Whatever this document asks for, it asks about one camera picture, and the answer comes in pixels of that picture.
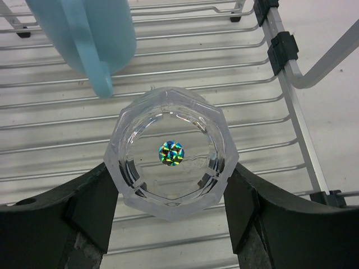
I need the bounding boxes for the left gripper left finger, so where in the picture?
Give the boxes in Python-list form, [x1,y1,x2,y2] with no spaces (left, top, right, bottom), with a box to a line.
[1,164,118,268]

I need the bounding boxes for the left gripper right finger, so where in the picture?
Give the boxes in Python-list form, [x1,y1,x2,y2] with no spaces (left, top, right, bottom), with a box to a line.
[224,164,358,268]

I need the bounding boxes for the clear glass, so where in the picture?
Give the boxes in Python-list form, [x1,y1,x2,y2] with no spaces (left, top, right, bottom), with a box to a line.
[104,87,239,221]

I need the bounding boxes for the blue plastic mug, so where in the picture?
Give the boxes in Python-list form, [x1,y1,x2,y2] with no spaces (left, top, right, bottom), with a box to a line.
[26,0,137,98]

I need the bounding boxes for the metal dish rack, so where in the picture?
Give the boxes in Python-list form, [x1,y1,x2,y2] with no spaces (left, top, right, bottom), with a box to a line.
[0,0,359,269]

